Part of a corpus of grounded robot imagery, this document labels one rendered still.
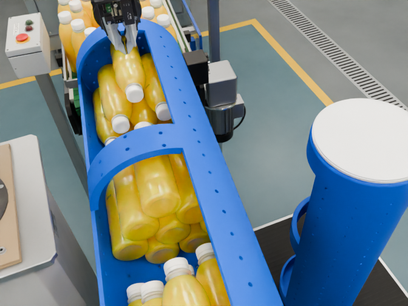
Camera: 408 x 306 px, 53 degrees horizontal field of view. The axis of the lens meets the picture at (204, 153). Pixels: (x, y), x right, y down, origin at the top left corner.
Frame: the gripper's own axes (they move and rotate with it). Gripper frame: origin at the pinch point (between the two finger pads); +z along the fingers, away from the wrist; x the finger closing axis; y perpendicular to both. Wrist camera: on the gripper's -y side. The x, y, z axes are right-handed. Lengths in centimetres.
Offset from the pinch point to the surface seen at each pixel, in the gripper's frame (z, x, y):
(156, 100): 15.3, 4.4, 0.5
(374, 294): 114, 74, 25
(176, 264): 11.0, -0.1, 44.3
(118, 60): 10.0, -2.1, -10.4
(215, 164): 10.0, 10.9, 27.6
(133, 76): 10.3, 0.4, -3.6
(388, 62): 129, 175, -123
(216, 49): 50, 37, -65
